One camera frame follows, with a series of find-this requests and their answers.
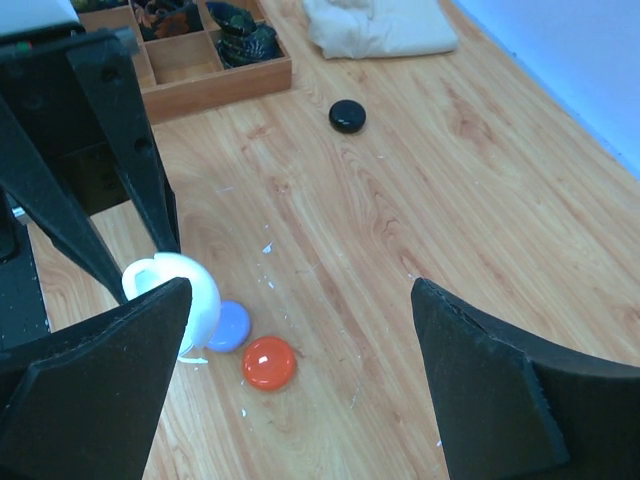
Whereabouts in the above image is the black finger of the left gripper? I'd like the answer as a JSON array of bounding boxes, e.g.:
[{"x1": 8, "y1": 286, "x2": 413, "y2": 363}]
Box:
[
  {"x1": 1, "y1": 101, "x2": 127, "y2": 304},
  {"x1": 66, "y1": 29, "x2": 181, "y2": 253}
]

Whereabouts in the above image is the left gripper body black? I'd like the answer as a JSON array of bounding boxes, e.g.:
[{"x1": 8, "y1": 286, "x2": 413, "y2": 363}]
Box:
[{"x1": 1, "y1": 28, "x2": 129, "y2": 345}]

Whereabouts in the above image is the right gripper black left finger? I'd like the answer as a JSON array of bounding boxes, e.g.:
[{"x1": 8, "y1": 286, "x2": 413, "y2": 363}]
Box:
[{"x1": 1, "y1": 283, "x2": 181, "y2": 479}]

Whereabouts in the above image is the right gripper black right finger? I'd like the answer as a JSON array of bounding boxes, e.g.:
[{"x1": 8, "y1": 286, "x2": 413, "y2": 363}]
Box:
[{"x1": 411, "y1": 278, "x2": 639, "y2": 479}]

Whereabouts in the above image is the white round charging case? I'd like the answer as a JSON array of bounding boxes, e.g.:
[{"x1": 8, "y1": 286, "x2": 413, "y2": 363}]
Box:
[{"x1": 121, "y1": 252, "x2": 222, "y2": 363}]

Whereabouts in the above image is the purple round charging case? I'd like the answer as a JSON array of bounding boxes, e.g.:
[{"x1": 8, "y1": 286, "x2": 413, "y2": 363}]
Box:
[{"x1": 206, "y1": 300, "x2": 251, "y2": 353}]

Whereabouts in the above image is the orange round charging case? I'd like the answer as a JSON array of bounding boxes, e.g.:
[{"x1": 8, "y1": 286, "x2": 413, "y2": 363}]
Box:
[{"x1": 242, "y1": 336, "x2": 297, "y2": 392}]

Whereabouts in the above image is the black round charging case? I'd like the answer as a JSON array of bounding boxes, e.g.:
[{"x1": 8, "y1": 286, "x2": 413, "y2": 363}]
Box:
[{"x1": 328, "y1": 99, "x2": 367, "y2": 134}]

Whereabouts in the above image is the wooden compartment tray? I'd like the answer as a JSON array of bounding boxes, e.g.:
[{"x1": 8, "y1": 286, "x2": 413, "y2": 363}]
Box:
[{"x1": 73, "y1": 1, "x2": 292, "y2": 124}]

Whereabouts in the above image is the beige folded cloth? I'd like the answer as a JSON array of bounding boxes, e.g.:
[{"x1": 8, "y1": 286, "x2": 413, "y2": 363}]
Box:
[{"x1": 303, "y1": 0, "x2": 459, "y2": 59}]

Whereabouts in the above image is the black coiled strap middle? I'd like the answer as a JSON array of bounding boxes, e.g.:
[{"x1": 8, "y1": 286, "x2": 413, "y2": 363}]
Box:
[{"x1": 130, "y1": 0, "x2": 205, "y2": 42}]

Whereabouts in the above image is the black coiled strap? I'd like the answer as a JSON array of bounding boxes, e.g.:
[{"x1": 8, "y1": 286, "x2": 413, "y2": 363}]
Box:
[
  {"x1": 205, "y1": 0, "x2": 279, "y2": 71},
  {"x1": 130, "y1": 0, "x2": 205, "y2": 42}
]

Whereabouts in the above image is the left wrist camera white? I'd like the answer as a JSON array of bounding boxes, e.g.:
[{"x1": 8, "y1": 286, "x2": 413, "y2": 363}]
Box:
[{"x1": 0, "y1": 0, "x2": 79, "y2": 36}]

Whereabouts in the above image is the black coiled strap upper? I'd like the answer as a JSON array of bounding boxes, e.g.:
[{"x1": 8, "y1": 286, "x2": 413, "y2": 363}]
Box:
[{"x1": 205, "y1": 0, "x2": 279, "y2": 71}]

